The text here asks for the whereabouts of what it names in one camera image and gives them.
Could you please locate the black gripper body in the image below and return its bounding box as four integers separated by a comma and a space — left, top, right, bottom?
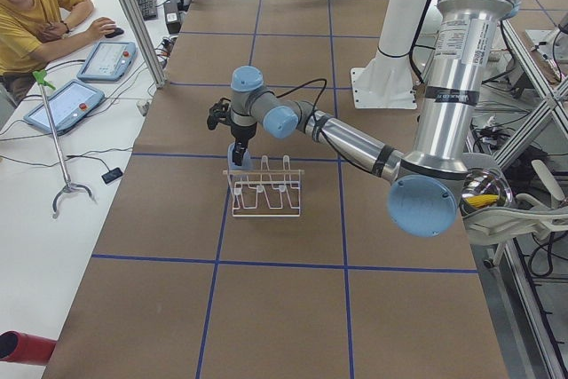
230, 122, 256, 145

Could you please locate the blue plastic cup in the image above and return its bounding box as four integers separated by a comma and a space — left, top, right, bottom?
227, 143, 253, 170

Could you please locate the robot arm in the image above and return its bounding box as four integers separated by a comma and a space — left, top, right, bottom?
228, 0, 517, 238

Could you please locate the white cup holder rack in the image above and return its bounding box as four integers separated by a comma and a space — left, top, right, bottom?
223, 155, 304, 218

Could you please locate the small black device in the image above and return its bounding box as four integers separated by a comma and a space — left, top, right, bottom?
101, 168, 123, 185

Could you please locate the upper teach pendant tablet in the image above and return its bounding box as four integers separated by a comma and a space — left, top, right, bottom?
77, 41, 137, 82

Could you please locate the teach pendant tablet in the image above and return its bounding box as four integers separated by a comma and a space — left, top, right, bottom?
77, 41, 137, 82
48, 79, 104, 135

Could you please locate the black computer mouse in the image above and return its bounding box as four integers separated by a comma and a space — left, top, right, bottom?
105, 28, 124, 39

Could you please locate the lower teach pendant tablet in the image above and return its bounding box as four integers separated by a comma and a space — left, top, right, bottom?
48, 79, 104, 135

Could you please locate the metal reacher grabber tool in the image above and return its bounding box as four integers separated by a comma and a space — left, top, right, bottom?
32, 70, 96, 219

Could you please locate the person in yellow shirt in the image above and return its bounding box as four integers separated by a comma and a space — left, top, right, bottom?
1, 0, 116, 106

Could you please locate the pot with yellow item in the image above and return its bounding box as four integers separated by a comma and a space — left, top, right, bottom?
460, 168, 514, 216

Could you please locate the red cylinder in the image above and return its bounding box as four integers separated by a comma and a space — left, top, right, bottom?
1, 331, 57, 366

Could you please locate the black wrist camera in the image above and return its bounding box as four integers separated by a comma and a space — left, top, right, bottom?
207, 98, 232, 130

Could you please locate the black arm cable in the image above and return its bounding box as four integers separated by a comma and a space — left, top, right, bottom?
274, 78, 329, 131

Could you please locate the aluminium frame post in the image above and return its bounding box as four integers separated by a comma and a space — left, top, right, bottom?
119, 0, 166, 89

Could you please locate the white pedestal column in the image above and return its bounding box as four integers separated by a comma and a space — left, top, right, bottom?
351, 0, 430, 109

